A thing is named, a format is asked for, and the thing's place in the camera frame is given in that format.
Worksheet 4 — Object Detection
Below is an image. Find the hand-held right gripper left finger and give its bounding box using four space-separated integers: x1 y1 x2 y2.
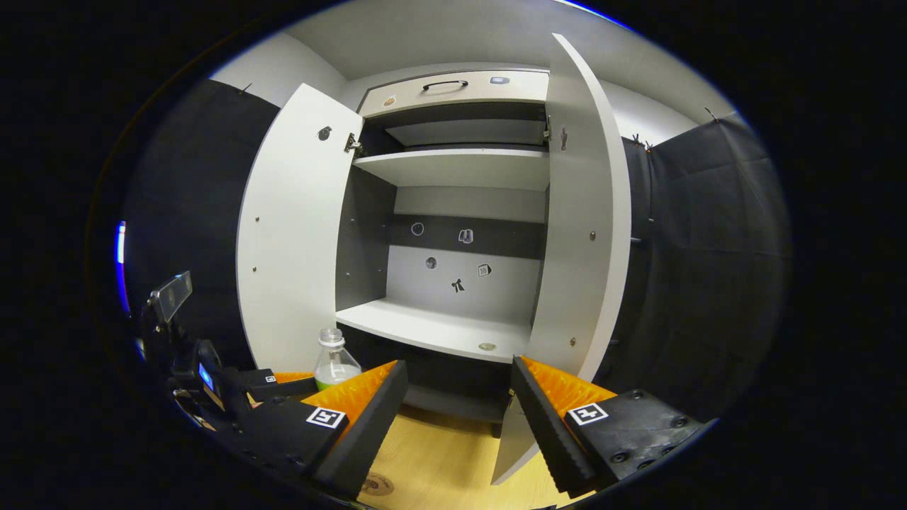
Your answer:
227 360 410 500

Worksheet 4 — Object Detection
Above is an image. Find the white cabinet drawer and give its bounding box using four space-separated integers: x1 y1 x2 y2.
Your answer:
356 69 550 119

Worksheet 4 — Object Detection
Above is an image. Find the green label plastic bottle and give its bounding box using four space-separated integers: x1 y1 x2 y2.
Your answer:
314 327 364 392

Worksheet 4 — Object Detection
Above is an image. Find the white door with bar handle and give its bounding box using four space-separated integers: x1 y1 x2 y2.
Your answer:
236 83 364 376

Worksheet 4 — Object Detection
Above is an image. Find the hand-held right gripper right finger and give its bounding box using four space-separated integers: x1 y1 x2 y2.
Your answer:
512 356 709 499

